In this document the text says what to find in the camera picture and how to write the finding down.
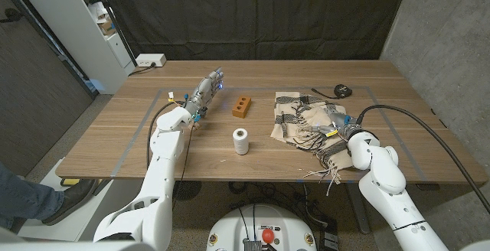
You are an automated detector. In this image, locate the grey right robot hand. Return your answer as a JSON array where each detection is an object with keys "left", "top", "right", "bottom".
[{"left": 305, "top": 111, "right": 364, "bottom": 141}]

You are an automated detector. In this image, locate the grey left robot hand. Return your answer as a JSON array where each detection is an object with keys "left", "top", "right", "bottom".
[{"left": 182, "top": 66, "right": 225, "bottom": 124}]

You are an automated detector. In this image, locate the beige black striped fringed scarf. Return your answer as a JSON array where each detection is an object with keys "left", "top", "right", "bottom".
[{"left": 269, "top": 91, "right": 355, "bottom": 197}]

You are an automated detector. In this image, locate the brown block with three holes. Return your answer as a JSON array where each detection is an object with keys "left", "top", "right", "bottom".
[{"left": 231, "top": 95, "right": 253, "bottom": 119}]

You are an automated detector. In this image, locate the white thread spool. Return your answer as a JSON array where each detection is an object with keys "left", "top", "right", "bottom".
[{"left": 232, "top": 127, "right": 250, "bottom": 156}]

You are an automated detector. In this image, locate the white power strip box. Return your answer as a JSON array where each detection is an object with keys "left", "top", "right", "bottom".
[{"left": 136, "top": 53, "right": 168, "bottom": 68}]

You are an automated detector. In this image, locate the black curtain backdrop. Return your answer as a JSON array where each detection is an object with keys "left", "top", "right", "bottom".
[{"left": 95, "top": 0, "right": 409, "bottom": 61}]

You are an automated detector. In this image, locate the grey table leg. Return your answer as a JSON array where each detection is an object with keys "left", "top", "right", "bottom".
[{"left": 346, "top": 183, "right": 371, "bottom": 235}]

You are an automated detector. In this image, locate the round black floor disc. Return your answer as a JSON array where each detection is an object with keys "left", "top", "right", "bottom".
[{"left": 174, "top": 181, "right": 202, "bottom": 201}]

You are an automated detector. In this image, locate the black backdrop stand pole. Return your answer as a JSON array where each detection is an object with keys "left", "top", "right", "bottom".
[{"left": 88, "top": 0, "right": 139, "bottom": 67}]

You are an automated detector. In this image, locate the white robot torso base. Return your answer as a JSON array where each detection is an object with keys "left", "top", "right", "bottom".
[{"left": 206, "top": 204, "right": 318, "bottom": 251}]

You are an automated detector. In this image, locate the cardboard box on shelf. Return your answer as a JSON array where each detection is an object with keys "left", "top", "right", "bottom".
[{"left": 97, "top": 19, "right": 117, "bottom": 36}]

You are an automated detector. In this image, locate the black floor power strip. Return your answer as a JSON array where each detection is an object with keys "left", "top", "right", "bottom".
[{"left": 319, "top": 220, "right": 340, "bottom": 251}]

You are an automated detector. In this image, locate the white shelf cabinet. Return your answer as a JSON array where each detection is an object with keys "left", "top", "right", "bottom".
[{"left": 11, "top": 0, "right": 136, "bottom": 95}]

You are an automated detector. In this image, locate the person's black shoe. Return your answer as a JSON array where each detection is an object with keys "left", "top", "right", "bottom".
[{"left": 41, "top": 178, "right": 99, "bottom": 227}]

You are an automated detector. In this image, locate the person's leg in blue jeans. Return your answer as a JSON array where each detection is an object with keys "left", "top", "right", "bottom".
[{"left": 0, "top": 162, "right": 65, "bottom": 231}]

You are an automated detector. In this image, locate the small black object with strap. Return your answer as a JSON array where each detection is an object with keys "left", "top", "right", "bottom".
[{"left": 310, "top": 83, "right": 353, "bottom": 100}]

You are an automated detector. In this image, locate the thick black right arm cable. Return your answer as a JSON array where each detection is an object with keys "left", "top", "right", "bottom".
[{"left": 355, "top": 104, "right": 490, "bottom": 214}]

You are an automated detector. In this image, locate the black power strip cord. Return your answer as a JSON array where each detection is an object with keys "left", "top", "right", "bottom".
[{"left": 128, "top": 62, "right": 156, "bottom": 77}]

